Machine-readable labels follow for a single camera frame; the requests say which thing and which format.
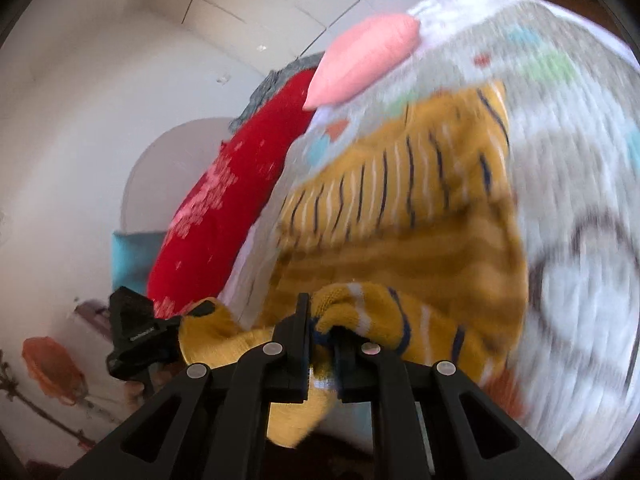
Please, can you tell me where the yellow striped knit sweater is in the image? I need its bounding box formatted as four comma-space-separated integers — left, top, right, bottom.
179, 81, 528, 448

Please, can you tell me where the teal cushion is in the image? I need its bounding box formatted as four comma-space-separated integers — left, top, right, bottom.
111, 232, 165, 296

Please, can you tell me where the red floral quilt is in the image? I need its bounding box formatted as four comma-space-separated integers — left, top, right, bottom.
146, 68, 314, 318

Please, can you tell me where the white arched headboard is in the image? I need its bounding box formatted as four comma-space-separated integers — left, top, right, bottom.
119, 117, 231, 234

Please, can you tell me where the grey checked cloth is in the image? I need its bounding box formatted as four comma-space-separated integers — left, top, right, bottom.
229, 51, 324, 134

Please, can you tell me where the patchwork heart bedspread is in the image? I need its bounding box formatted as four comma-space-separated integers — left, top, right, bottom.
221, 0, 639, 479

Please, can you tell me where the pink pillow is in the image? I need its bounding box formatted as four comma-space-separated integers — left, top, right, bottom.
304, 13, 421, 110

